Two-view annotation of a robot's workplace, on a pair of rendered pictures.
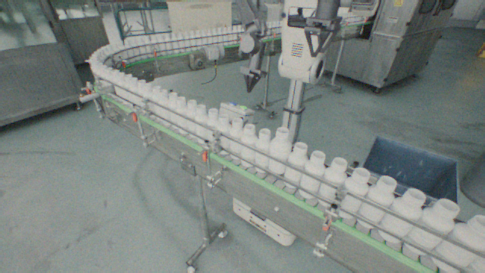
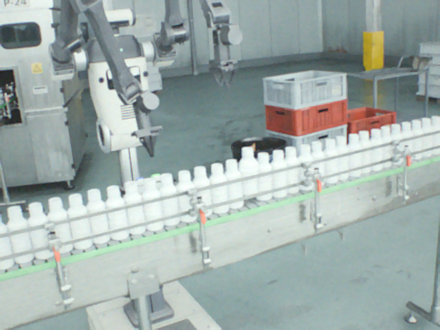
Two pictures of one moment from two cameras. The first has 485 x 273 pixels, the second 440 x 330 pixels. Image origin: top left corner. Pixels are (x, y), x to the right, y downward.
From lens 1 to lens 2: 1.36 m
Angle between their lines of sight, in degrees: 59
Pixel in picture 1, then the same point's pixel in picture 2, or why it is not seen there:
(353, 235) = (324, 193)
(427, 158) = not seen: hidden behind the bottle
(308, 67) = not seen: hidden behind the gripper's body
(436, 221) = (344, 148)
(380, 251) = (338, 190)
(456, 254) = (357, 159)
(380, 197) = (320, 154)
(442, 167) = not seen: hidden behind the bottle
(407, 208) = (333, 150)
